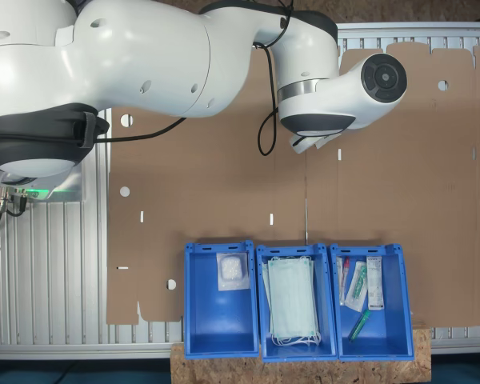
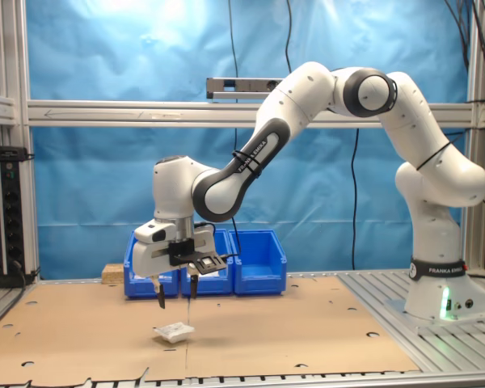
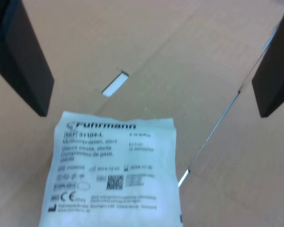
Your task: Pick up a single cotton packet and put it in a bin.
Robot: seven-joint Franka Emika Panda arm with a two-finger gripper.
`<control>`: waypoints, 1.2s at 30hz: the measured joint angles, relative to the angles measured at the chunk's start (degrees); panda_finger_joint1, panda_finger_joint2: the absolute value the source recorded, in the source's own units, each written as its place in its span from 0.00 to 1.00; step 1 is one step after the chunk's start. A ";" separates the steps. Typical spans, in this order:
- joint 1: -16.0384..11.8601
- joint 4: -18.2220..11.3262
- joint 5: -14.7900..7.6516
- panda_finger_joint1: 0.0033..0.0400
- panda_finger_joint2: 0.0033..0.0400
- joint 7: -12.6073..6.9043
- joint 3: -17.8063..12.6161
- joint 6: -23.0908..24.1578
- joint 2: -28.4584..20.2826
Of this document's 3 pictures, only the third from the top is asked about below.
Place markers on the white gauze packet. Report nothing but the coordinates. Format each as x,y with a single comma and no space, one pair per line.
109,165

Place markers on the brown cardboard sheet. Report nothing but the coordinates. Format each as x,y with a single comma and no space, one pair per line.
239,177
156,47

